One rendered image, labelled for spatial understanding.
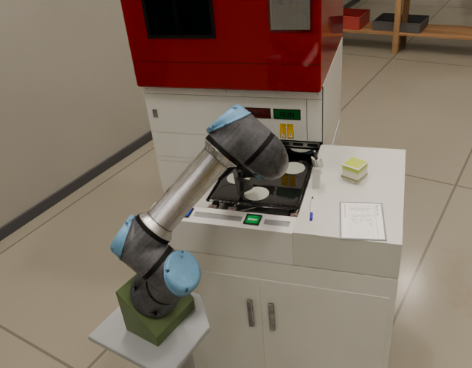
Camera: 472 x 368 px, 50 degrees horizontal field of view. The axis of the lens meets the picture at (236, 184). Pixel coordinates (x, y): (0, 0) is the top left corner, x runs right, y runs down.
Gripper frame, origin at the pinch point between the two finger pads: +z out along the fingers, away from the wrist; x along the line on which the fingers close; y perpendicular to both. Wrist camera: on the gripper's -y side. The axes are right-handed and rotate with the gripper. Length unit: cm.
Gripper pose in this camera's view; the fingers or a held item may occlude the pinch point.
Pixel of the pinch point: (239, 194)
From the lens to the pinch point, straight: 198.8
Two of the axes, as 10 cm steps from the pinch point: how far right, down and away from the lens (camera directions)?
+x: -3.1, -4.9, 8.2
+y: 9.5, -2.3, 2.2
